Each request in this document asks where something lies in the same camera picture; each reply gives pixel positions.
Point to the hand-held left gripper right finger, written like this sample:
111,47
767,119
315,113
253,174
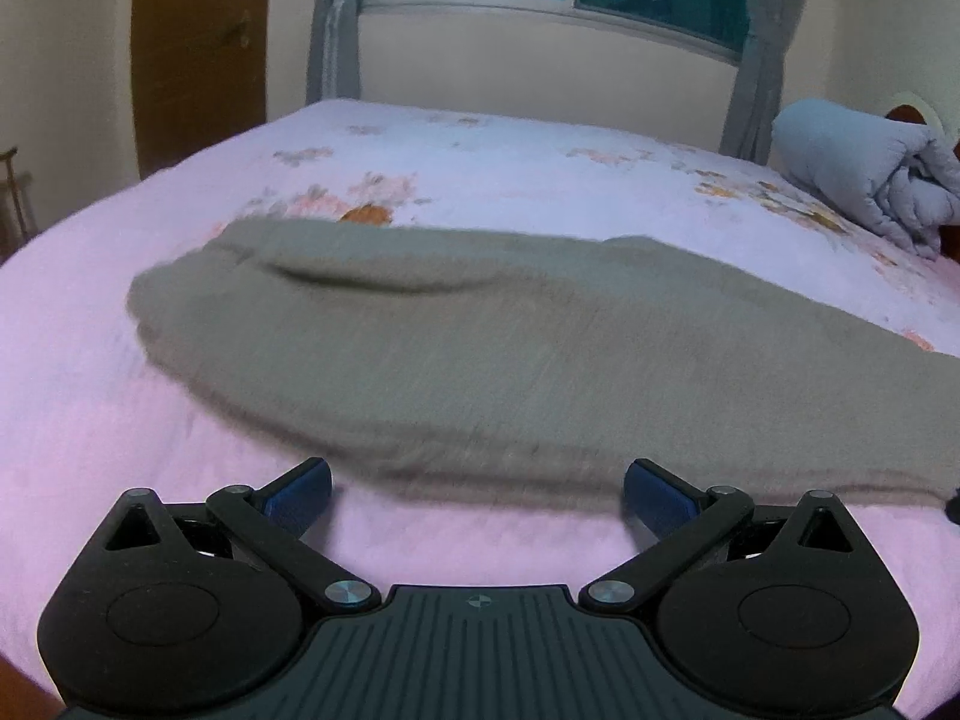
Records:
657,496

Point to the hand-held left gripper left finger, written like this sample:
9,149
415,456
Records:
304,493

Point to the grey pants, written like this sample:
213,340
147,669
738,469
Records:
480,360

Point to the dark object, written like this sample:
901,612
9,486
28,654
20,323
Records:
953,506

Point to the bed with pink floral sheet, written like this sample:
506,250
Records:
465,165

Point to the rolled blue-grey duvet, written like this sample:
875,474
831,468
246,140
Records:
862,172

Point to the wooden chair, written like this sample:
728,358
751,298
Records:
11,195

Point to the brown wooden door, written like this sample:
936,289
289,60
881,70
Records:
199,60

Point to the grey curtain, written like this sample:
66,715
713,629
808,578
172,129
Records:
761,60
334,22

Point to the red and white headboard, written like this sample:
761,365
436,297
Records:
911,111

